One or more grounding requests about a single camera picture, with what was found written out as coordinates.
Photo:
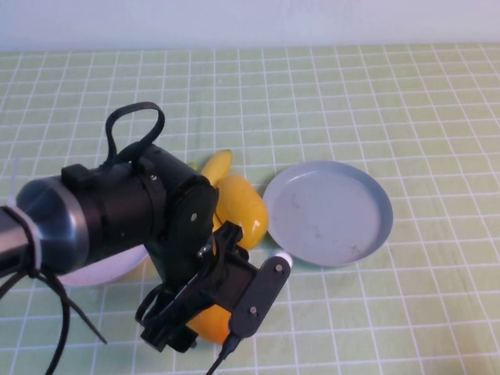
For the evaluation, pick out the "plain yellow-orange mango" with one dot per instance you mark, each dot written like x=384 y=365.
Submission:
x=242 y=207

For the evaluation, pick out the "light blue round plate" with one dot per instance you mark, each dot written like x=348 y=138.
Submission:
x=332 y=215

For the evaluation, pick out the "pale pink round plate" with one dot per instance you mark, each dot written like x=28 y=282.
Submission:
x=101 y=269

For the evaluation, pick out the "white zip tie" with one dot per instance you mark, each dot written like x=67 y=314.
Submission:
x=33 y=238

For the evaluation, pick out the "orange mango with green tip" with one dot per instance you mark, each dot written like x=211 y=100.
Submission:
x=213 y=326

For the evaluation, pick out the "green checkered tablecloth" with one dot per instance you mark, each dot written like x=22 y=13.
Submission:
x=390 y=312

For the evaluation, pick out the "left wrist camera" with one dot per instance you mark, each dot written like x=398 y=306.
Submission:
x=261 y=293

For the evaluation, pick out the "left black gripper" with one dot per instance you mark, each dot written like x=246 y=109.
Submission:
x=207 y=289

